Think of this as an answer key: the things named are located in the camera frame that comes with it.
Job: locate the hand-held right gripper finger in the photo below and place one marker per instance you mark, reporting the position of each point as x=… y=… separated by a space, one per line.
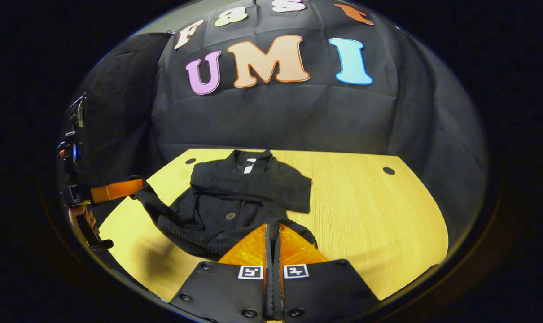
x=268 y=278
x=276 y=278

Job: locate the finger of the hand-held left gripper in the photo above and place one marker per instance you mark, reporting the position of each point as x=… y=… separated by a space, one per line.
x=116 y=190

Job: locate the black coat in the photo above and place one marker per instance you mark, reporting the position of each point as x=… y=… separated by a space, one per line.
x=235 y=197

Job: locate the black backdrop cloth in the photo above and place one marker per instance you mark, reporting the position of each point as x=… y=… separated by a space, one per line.
x=276 y=116

